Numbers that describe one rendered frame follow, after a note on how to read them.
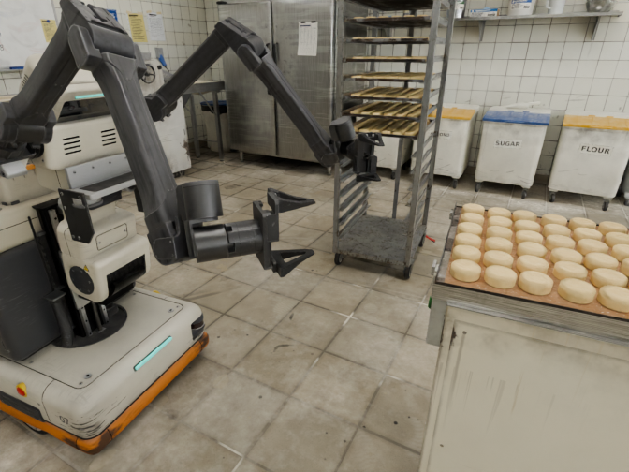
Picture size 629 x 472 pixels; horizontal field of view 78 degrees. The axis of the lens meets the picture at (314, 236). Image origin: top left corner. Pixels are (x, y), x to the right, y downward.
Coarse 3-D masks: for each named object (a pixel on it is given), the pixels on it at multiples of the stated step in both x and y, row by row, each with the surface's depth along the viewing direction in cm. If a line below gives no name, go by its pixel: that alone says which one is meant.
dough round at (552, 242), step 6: (546, 240) 80; (552, 240) 78; (558, 240) 78; (564, 240) 78; (570, 240) 78; (546, 246) 79; (552, 246) 78; (558, 246) 77; (564, 246) 76; (570, 246) 76
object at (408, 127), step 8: (368, 120) 244; (376, 120) 249; (384, 120) 243; (392, 120) 243; (400, 120) 243; (408, 120) 251; (360, 128) 221; (368, 128) 217; (376, 128) 216; (384, 128) 220; (392, 128) 217; (400, 128) 216; (408, 128) 221; (416, 128) 216
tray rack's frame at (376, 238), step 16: (448, 16) 225; (448, 32) 228; (448, 48) 231; (400, 144) 266; (432, 144) 256; (400, 160) 271; (432, 160) 260; (432, 176) 264; (368, 224) 280; (384, 224) 280; (400, 224) 280; (352, 240) 256; (368, 240) 256; (384, 240) 256; (400, 240) 256; (416, 240) 256; (352, 256) 242; (368, 256) 238; (384, 256) 236; (400, 256) 236
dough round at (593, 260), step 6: (594, 252) 73; (588, 258) 72; (594, 258) 71; (600, 258) 71; (606, 258) 71; (612, 258) 71; (588, 264) 71; (594, 264) 70; (600, 264) 70; (606, 264) 69; (612, 264) 69
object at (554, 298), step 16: (512, 224) 90; (512, 240) 83; (544, 240) 83; (480, 256) 76; (512, 256) 76; (448, 272) 71; (480, 288) 66; (496, 288) 66; (512, 288) 66; (560, 304) 62; (576, 304) 62; (592, 304) 62
